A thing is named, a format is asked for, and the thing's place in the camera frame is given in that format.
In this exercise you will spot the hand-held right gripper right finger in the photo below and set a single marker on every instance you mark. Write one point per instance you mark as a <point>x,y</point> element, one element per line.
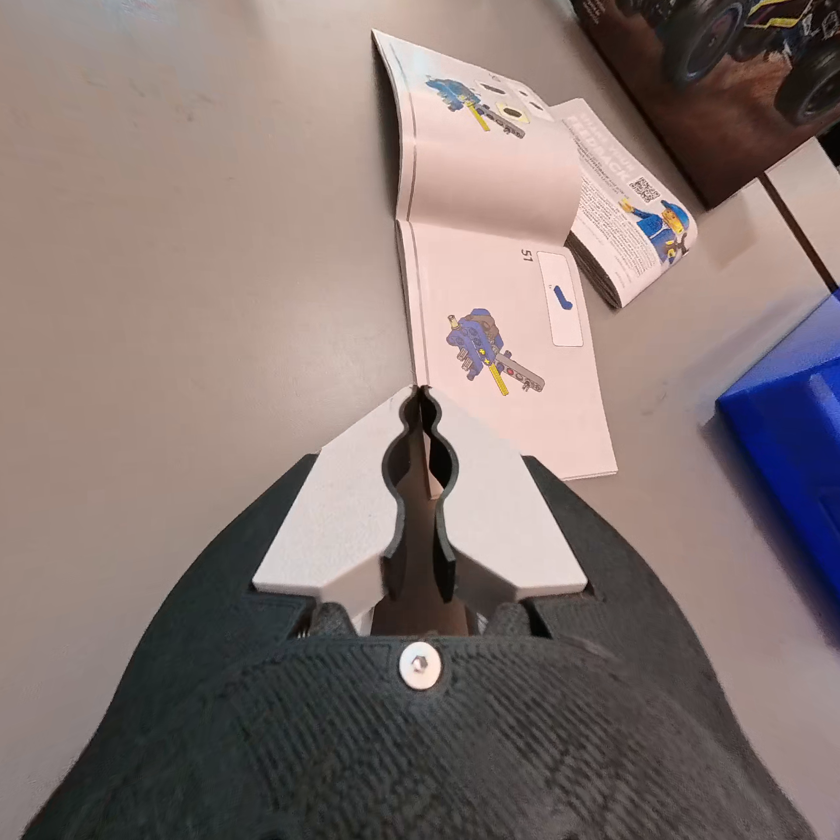
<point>512,525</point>

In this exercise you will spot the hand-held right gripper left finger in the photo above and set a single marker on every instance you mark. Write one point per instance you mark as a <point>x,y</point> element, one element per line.
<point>328,525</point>

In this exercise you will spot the lego instruction booklet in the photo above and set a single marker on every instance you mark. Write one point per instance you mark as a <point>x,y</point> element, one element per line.
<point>485,282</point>

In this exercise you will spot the lego set box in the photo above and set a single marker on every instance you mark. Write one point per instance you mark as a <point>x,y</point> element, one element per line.
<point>709,85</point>

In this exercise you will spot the blue plastic bin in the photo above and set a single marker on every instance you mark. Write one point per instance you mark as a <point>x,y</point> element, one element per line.
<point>787,426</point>

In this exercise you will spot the feedback leaflet with minifigure print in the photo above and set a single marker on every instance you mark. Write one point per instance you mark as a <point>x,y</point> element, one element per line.
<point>617,216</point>

